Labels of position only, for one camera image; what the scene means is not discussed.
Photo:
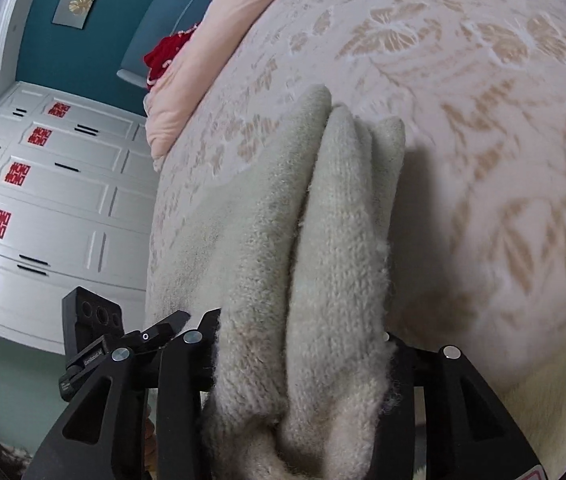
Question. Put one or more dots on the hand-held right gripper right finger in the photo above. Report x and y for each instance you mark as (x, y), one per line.
(403, 375)

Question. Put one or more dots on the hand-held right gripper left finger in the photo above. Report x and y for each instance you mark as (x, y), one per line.
(183, 385)

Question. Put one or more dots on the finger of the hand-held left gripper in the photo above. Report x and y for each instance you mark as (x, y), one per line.
(160, 330)

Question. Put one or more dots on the beige sweater with black hearts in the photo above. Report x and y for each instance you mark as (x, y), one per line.
(333, 260)

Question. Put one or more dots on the white wardrobe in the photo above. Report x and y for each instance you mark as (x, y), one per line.
(63, 220)

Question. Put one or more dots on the pink duvet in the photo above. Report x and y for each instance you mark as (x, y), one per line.
(188, 85)

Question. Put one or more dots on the red cloth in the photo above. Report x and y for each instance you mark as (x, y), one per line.
(163, 55)

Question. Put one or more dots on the bed with floral pink sheet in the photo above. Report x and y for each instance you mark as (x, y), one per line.
(463, 110)

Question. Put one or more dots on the blue upholstered headboard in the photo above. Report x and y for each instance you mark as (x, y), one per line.
(173, 10)

